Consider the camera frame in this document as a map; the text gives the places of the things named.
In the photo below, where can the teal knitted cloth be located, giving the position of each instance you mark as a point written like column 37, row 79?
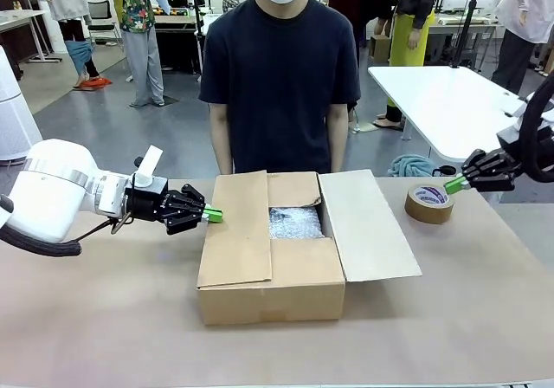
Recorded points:
column 411, row 165

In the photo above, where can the black tripod stand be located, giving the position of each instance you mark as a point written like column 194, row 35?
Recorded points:
column 199, row 37
column 467, row 15

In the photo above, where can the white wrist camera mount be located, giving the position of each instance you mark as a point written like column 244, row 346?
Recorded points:
column 149, row 163
column 510, row 139

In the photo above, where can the white table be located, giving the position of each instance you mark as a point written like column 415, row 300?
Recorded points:
column 441, row 102

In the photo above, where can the person's left forearm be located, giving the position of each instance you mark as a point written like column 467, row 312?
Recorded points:
column 339, row 154

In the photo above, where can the white round air purifier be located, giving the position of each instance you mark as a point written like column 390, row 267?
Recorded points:
column 13, row 115

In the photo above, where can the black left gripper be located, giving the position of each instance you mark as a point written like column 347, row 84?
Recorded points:
column 147, row 204

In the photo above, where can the clear bubble wrap bundle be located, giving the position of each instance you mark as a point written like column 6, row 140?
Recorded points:
column 294, row 223

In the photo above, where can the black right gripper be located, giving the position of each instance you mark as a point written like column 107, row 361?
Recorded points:
column 513, row 165

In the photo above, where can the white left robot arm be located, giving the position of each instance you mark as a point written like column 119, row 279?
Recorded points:
column 47, row 189

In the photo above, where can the black mesh chair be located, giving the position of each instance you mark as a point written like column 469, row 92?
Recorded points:
column 104, row 15

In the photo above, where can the wooden workbench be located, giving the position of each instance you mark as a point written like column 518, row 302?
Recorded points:
column 177, row 24

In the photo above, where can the white desk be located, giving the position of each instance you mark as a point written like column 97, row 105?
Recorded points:
column 17, row 15

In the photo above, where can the small cardboard box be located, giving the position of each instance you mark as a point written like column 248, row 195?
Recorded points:
column 380, row 48

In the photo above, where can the brown packing tape roll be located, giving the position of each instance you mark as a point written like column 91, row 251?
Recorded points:
column 426, row 212

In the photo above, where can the brown cardboard box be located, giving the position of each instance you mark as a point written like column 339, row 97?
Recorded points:
column 268, row 292

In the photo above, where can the person's right forearm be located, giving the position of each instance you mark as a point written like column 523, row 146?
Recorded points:
column 221, row 154

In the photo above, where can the person in black shirt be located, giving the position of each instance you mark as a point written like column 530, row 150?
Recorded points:
column 281, row 80

